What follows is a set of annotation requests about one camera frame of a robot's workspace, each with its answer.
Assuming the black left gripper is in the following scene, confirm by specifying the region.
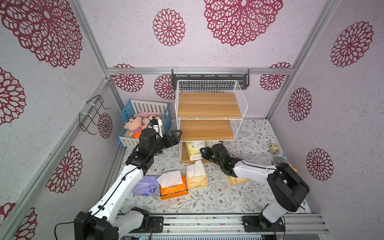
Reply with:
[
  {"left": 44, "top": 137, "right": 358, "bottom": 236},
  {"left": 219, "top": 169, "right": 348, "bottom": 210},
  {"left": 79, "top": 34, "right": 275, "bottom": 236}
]
[{"left": 150, "top": 129, "right": 181, "bottom": 157}]

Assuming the green tissue pack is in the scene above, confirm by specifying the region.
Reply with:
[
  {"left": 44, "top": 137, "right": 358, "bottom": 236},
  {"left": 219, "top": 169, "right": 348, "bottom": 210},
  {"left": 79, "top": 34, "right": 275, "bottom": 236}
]
[
  {"left": 205, "top": 141, "right": 221, "bottom": 148},
  {"left": 186, "top": 141, "right": 206, "bottom": 161}
]

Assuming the yellow tissue pack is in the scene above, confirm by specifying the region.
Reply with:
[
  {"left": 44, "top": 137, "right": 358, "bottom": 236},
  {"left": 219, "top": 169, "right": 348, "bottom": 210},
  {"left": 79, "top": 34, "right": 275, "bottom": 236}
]
[
  {"left": 228, "top": 176, "right": 249, "bottom": 187},
  {"left": 186, "top": 160, "right": 209, "bottom": 189}
]

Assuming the orange tissue pack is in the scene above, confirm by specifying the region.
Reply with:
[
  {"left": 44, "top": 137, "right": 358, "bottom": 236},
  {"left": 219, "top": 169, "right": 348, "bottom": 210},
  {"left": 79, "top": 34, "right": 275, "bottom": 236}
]
[{"left": 157, "top": 171, "right": 189, "bottom": 201}]

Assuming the purple tissue pack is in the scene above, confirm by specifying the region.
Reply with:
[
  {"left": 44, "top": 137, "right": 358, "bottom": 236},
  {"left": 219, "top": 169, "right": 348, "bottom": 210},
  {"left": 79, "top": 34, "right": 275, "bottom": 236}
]
[{"left": 133, "top": 175, "right": 160, "bottom": 197}]

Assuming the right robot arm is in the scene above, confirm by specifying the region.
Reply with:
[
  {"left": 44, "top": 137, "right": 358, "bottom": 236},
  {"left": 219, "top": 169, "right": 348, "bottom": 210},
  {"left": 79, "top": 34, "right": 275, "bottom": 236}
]
[{"left": 200, "top": 144, "right": 310, "bottom": 226}]

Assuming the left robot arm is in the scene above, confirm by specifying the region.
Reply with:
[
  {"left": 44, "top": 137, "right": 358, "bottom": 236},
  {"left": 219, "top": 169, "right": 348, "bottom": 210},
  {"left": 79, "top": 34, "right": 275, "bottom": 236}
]
[{"left": 72, "top": 129, "right": 183, "bottom": 240}]

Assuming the pink doll plush right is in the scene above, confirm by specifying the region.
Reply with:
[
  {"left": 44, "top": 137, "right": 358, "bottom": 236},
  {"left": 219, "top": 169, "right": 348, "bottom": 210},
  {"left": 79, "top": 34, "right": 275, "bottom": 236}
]
[{"left": 143, "top": 115, "right": 162, "bottom": 128}]

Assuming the pink doll plush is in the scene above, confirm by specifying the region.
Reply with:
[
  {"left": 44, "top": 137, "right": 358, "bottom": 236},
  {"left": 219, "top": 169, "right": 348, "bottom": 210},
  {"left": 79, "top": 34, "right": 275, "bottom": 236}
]
[
  {"left": 143, "top": 115, "right": 162, "bottom": 128},
  {"left": 124, "top": 117, "right": 147, "bottom": 139}
]

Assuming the pink doll plush left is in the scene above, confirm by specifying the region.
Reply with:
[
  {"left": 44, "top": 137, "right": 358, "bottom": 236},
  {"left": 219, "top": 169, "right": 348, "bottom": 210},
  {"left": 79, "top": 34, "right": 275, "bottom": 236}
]
[{"left": 124, "top": 117, "right": 147, "bottom": 139}]

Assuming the blue white slatted crate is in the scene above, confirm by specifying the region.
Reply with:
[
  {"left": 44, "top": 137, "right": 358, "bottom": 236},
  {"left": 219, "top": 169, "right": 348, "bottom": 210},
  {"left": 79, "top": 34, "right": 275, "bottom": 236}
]
[{"left": 117, "top": 99, "right": 172, "bottom": 148}]

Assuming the yellow grey penguin plush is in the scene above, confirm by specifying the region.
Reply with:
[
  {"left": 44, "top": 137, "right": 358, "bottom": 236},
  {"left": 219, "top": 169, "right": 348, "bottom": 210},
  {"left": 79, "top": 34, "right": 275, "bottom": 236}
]
[{"left": 268, "top": 142, "right": 281, "bottom": 156}]

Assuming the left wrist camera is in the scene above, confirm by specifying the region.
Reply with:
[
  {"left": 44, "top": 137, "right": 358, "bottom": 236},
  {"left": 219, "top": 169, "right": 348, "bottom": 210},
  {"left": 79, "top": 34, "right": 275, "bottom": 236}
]
[{"left": 148, "top": 118, "right": 163, "bottom": 138}]

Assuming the white wire three-tier shelf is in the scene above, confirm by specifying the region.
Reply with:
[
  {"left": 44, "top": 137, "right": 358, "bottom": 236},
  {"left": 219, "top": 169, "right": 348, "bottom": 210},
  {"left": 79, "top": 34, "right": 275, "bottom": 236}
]
[{"left": 175, "top": 80, "right": 248, "bottom": 165}]

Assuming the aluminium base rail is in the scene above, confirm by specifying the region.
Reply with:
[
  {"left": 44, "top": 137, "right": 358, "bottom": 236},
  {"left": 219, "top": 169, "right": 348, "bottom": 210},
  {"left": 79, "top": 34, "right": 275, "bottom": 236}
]
[{"left": 80, "top": 213, "right": 329, "bottom": 238}]

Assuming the black wire wall rack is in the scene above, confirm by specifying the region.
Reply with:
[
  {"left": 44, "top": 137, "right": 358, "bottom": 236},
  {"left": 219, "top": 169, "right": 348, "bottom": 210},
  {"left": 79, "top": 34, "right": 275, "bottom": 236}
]
[{"left": 78, "top": 95, "right": 110, "bottom": 136}]

